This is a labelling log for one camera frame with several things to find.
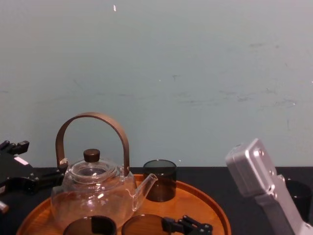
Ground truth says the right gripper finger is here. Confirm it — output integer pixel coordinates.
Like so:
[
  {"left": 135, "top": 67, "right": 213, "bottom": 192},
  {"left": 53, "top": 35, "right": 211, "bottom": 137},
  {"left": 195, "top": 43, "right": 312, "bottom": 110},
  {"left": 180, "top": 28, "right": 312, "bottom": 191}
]
[
  {"left": 91, "top": 215, "right": 117, "bottom": 235},
  {"left": 162, "top": 215, "right": 213, "bottom": 235}
]

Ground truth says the glass teapot with brown handle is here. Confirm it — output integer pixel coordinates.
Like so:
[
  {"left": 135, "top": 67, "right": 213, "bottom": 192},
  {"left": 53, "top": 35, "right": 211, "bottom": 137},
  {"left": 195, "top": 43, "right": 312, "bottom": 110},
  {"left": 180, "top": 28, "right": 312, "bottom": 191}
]
[{"left": 50, "top": 112, "right": 158, "bottom": 229}]

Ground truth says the round wooden tray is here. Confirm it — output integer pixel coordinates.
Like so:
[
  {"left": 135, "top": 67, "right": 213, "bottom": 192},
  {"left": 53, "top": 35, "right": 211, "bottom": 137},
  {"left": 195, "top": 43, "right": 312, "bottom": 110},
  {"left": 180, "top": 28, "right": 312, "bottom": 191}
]
[{"left": 16, "top": 173, "right": 232, "bottom": 235}]

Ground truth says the dark smoked glass cup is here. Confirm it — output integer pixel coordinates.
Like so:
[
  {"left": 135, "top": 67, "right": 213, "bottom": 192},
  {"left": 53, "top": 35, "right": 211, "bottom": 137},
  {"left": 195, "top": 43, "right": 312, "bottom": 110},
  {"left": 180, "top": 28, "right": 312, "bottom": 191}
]
[
  {"left": 121, "top": 213, "right": 170, "bottom": 235},
  {"left": 63, "top": 215, "right": 117, "bottom": 235},
  {"left": 142, "top": 159, "right": 177, "bottom": 203},
  {"left": 284, "top": 179, "right": 313, "bottom": 221}
]

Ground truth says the black table cloth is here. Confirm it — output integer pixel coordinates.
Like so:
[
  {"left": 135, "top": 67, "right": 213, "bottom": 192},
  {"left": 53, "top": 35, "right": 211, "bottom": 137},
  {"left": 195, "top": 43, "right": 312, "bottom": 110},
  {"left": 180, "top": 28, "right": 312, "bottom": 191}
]
[{"left": 0, "top": 166, "right": 313, "bottom": 235}]

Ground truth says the glass lid with brown knob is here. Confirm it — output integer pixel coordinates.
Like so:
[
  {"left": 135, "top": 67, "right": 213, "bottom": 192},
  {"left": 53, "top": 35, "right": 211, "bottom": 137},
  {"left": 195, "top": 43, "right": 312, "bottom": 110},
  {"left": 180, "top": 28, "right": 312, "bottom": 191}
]
[{"left": 66, "top": 148, "right": 121, "bottom": 184}]

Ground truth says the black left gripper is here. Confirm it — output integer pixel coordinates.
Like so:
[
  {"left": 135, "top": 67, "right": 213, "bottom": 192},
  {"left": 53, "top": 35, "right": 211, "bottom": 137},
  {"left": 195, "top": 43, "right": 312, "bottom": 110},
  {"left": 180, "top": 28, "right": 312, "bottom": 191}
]
[{"left": 0, "top": 140, "right": 66, "bottom": 194}]

